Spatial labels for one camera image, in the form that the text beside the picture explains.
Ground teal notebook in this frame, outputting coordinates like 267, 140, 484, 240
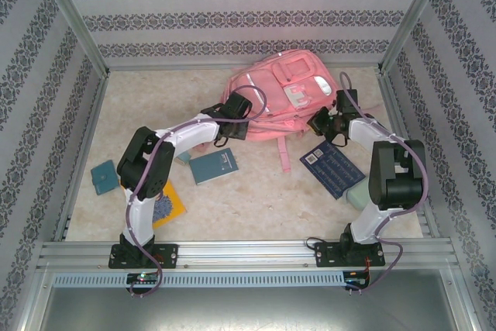
188, 147, 240, 185

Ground dark blue printed book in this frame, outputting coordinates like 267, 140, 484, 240
299, 140, 366, 200

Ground pink backpack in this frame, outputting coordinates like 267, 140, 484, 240
220, 49, 384, 174

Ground pale green pencil case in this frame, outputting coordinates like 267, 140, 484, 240
343, 178, 373, 210

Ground yellow picture book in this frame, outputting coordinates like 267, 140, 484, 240
119, 180, 188, 230

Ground teal snap wallet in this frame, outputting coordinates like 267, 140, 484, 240
91, 160, 121, 196

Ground aluminium table edge rail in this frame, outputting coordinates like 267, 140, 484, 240
52, 74, 112, 242
377, 71, 443, 239

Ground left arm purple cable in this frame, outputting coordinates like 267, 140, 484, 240
126, 84, 268, 300

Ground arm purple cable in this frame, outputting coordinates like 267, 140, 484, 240
126, 84, 268, 300
339, 71, 430, 298

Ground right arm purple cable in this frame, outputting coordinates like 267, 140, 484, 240
339, 71, 430, 298

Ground aluminium mounting rail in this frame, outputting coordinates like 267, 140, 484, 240
36, 236, 460, 270

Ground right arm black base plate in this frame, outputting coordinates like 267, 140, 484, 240
313, 241, 387, 268

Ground aluminium frame post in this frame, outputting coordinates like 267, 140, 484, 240
33, 0, 112, 78
377, 0, 454, 74

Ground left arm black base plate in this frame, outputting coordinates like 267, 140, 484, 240
108, 243, 179, 270

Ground slotted grey cable duct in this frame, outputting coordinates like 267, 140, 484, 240
52, 271, 373, 288

